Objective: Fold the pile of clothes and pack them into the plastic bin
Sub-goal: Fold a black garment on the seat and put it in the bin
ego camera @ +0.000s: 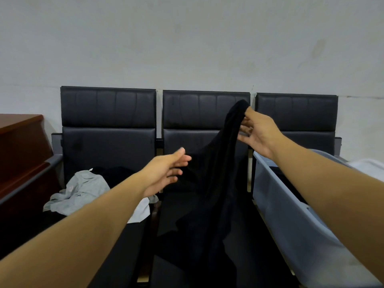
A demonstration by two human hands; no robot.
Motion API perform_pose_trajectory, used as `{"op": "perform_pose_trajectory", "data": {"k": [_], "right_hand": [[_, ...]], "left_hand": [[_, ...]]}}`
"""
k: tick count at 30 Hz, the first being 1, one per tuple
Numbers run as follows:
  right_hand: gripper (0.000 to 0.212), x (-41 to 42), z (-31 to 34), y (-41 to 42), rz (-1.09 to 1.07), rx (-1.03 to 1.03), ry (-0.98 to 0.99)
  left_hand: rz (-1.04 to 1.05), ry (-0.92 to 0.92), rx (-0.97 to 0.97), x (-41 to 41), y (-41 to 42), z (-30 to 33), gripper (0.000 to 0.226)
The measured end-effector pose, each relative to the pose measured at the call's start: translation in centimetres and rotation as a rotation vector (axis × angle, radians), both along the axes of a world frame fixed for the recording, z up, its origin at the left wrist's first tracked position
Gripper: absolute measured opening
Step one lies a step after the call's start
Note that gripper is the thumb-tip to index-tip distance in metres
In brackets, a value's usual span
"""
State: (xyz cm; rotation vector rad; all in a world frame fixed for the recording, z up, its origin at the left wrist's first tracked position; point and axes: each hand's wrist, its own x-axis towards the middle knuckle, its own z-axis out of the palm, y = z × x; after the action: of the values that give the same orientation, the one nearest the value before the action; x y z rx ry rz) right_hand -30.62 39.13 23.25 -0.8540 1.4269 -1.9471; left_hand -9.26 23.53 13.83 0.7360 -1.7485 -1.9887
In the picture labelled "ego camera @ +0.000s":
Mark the person's left hand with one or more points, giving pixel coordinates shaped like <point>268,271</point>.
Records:
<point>162,173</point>

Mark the person's right hand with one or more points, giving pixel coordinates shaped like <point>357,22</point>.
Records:
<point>264,134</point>

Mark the grey tank top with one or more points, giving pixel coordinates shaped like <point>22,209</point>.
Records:
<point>84,188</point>

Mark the blue-grey plastic bin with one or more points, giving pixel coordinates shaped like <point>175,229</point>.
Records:
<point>288,230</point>

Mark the white bin lid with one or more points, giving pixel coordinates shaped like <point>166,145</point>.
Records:
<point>369,169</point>

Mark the person's right forearm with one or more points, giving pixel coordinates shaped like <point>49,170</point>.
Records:
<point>336,194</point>

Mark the person's left forearm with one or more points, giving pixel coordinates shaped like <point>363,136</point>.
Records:
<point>66,236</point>

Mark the black leather bench chair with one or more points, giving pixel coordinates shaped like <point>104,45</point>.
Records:
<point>108,107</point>
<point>297,112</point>
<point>192,110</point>

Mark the brown wooden cabinet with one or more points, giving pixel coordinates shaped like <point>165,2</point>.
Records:
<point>21,146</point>

